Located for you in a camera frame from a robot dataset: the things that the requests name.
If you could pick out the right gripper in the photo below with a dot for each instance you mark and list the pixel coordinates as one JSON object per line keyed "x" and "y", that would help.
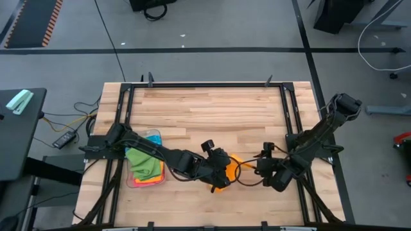
{"x": 268, "y": 167}

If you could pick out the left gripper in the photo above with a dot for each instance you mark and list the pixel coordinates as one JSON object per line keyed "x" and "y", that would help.
{"x": 218, "y": 167}

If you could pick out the orange microfiber towel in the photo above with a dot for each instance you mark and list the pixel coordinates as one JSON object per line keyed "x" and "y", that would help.
{"x": 159, "y": 178}
{"x": 232, "y": 168}

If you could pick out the blue microfiber towel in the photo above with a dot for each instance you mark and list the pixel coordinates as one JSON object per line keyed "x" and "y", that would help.
{"x": 155, "y": 140}

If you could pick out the clear plastic bin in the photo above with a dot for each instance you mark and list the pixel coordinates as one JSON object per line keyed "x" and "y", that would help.
{"x": 154, "y": 131}

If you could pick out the pink microfiber towel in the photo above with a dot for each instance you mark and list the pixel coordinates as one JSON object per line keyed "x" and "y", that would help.
{"x": 141, "y": 185}

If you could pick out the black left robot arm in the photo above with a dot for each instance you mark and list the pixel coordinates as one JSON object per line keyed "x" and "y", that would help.
{"x": 151, "y": 147}

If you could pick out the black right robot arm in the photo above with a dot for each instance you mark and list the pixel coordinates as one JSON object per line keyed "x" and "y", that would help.
{"x": 321, "y": 131}

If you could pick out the grey desk foot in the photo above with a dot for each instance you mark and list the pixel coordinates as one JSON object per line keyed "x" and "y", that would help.
{"x": 388, "y": 110}

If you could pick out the red cart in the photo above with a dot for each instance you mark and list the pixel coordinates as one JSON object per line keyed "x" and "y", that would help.
{"x": 403, "y": 138}

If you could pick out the black caster wheel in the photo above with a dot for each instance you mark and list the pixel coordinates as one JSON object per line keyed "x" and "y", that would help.
{"x": 393, "y": 75}

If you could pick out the black power adapter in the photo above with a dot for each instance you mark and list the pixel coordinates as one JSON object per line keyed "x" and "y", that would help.
{"x": 64, "y": 140}

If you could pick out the black table crossbeam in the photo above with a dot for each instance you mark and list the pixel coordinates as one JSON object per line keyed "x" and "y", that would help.
{"x": 51, "y": 170}

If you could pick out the black cabinet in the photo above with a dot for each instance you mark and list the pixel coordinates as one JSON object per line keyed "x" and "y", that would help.
{"x": 337, "y": 14}

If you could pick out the black box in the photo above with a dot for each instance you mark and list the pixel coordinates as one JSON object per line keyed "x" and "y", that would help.
{"x": 141, "y": 4}

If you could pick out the black side table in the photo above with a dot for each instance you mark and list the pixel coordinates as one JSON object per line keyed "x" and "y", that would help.
{"x": 19, "y": 144}

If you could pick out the mint green stapler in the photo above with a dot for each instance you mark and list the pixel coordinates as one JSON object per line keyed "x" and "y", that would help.
{"x": 19, "y": 102}

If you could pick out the black orange-edged floor mat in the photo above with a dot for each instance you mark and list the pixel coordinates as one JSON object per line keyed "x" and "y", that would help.
{"x": 32, "y": 22}

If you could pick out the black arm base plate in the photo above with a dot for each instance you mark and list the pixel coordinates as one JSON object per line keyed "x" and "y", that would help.
{"x": 96, "y": 155}
{"x": 324, "y": 153}

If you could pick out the black frame clamp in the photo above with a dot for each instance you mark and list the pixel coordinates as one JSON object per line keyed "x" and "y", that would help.
{"x": 150, "y": 80}
{"x": 268, "y": 81}

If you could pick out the grey desk frame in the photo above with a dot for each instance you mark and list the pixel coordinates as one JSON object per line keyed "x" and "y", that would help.
{"x": 379, "y": 24}

